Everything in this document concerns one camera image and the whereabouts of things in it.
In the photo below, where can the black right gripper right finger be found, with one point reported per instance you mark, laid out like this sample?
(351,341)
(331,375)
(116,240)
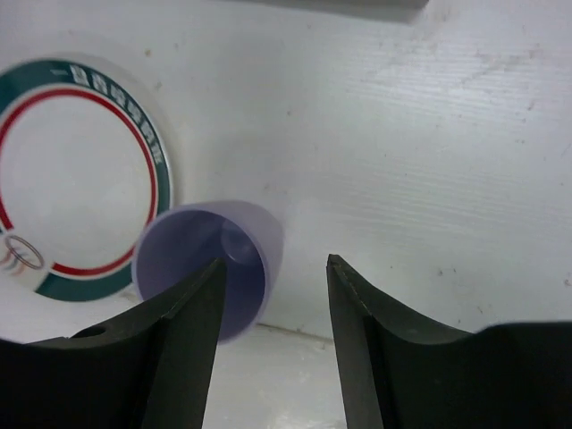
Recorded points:
(401,369)

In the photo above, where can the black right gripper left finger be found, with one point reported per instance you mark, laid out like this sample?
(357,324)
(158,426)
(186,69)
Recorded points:
(149,367)

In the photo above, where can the grey cloth placemat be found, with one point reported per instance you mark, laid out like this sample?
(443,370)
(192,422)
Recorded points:
(401,11)

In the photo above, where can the white plate green red rim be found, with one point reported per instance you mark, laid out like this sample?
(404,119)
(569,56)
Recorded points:
(84,171)

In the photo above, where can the purple cup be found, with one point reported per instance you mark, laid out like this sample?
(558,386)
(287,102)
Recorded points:
(247,237)

